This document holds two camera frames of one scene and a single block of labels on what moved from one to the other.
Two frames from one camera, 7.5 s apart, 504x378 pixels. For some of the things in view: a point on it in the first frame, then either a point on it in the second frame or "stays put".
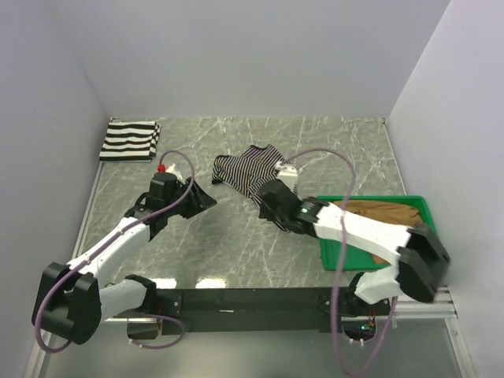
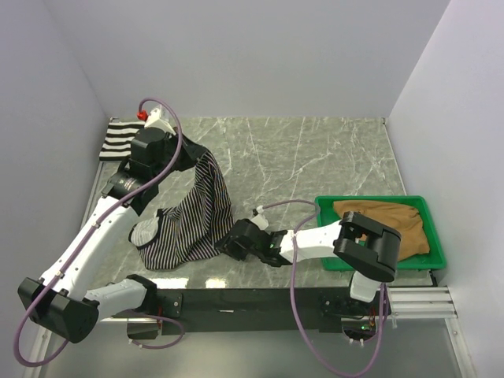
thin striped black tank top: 249,172 → 191,228
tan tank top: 393,213 stays put
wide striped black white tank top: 131,141 stays put
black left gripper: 199,200 → 192,153
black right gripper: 265,213 → 228,246
